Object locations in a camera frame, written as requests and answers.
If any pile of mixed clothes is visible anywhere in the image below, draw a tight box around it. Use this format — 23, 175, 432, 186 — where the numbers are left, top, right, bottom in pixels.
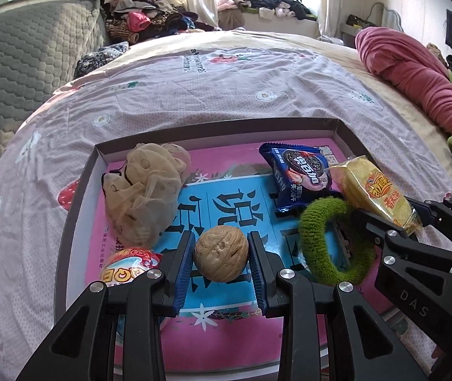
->
101, 0, 222, 44

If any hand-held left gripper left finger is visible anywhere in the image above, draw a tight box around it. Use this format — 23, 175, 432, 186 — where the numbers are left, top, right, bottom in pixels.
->
16, 230, 197, 381

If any red and white snack packet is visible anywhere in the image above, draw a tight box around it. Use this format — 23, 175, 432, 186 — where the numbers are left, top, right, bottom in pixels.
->
99, 247, 162, 288

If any grey quilted headboard cushion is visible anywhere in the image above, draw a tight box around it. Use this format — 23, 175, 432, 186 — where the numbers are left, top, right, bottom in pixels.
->
0, 0, 109, 207

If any grey cardboard box tray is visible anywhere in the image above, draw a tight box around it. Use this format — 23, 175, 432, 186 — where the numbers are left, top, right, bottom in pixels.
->
53, 117, 401, 381

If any yellow snack packet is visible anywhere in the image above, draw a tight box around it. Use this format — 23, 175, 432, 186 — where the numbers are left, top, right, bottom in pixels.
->
329, 156, 425, 237

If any blue cookie packet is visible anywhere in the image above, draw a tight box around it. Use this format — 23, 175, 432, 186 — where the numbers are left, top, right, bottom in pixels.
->
258, 142, 341, 214

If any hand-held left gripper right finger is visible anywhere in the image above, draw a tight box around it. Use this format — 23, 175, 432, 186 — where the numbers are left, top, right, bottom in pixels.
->
247, 230, 433, 381

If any pink printed bed sheet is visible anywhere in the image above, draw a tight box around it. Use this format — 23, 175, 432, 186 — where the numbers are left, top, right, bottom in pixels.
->
0, 30, 452, 366

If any pink rolled blanket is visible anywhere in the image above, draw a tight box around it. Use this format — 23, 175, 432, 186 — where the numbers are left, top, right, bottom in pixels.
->
355, 27, 452, 133

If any beige sheer scrunchie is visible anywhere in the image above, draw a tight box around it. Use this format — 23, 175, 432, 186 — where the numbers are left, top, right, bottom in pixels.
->
101, 142, 192, 249

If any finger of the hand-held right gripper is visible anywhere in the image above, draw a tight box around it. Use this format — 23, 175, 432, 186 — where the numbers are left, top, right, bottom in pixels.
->
406, 194, 452, 255
351, 208, 452, 274

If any dark floral cloth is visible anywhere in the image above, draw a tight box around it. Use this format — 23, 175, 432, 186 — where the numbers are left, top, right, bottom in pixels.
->
74, 42, 130, 80

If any white side table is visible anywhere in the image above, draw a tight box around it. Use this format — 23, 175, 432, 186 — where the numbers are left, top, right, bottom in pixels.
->
339, 14, 373, 44

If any brown walnut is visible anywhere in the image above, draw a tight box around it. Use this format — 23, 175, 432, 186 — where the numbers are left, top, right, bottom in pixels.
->
193, 225, 249, 283

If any green fuzzy scrunchie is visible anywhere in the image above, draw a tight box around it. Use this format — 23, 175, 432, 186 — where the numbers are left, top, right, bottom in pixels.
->
298, 197, 376, 285

